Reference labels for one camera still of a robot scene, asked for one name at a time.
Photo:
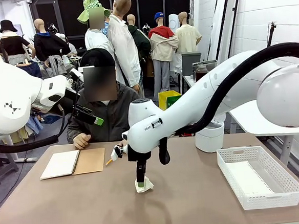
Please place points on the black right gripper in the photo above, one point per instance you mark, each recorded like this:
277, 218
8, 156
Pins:
137, 156

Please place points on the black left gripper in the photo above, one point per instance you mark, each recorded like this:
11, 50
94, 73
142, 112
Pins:
70, 102

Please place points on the white paper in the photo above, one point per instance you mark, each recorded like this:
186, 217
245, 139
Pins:
148, 186

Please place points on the yellow pencil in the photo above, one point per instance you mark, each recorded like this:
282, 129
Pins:
108, 162

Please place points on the spiral notebook brown cover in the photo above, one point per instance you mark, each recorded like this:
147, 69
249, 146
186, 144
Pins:
91, 161

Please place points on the person's right forearm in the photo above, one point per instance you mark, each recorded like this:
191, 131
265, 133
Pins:
71, 131

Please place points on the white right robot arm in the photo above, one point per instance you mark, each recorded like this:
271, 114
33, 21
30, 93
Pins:
202, 98

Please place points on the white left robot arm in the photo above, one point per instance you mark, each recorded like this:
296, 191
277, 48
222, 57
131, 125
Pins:
7, 101

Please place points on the person's right hand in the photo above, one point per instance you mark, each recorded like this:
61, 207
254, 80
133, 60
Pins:
81, 141

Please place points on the person in grey jacket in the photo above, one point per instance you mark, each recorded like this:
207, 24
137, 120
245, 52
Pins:
111, 117

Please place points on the black cap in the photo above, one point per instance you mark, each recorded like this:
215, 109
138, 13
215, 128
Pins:
97, 56

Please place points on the blue denim garment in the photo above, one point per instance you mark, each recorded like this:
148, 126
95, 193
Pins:
32, 69

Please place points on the mannequin with green hat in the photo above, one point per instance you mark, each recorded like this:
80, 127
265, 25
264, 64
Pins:
95, 40

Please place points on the white lidded trash bin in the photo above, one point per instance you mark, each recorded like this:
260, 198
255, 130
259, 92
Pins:
209, 141

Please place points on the yellow recycling bag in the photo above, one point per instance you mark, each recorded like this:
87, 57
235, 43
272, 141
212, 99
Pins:
164, 100

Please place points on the mannequin in black hoodie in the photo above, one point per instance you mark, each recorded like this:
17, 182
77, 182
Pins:
50, 45

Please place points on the tall mannequin white shirt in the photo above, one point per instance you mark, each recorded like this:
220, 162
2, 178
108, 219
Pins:
124, 47

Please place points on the green recycling bag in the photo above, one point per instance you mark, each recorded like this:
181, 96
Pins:
173, 101

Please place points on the mannequin dark green jacket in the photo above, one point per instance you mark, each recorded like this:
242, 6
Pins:
142, 40

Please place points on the grey stool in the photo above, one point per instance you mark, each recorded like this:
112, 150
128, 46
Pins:
2, 166

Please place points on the mannequin with black hat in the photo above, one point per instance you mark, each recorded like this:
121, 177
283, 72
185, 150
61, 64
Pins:
11, 44

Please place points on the mannequin red beige jacket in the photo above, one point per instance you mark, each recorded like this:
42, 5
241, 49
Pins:
163, 47

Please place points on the small white table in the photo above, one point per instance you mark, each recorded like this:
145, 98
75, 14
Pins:
188, 79

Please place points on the glass jar brown liquid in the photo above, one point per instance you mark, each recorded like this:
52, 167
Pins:
200, 73

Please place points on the large white table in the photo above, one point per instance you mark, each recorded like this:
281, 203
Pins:
245, 120

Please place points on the grey box bin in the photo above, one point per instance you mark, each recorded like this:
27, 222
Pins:
191, 63

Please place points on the mannequin in cream shirt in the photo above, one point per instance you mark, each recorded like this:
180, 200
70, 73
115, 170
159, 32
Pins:
188, 40

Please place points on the metal tray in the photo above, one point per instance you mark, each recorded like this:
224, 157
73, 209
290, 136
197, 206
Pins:
210, 62

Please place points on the white perforated plastic basket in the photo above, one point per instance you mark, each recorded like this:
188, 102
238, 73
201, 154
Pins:
268, 201

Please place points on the black tripod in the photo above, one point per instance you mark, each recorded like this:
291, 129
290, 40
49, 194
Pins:
270, 38

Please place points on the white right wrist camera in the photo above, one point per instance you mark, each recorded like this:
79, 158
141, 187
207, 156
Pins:
114, 155

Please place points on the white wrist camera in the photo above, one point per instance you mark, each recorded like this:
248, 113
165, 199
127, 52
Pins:
76, 74
114, 155

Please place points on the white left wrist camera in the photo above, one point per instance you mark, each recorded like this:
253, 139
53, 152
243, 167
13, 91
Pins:
76, 74

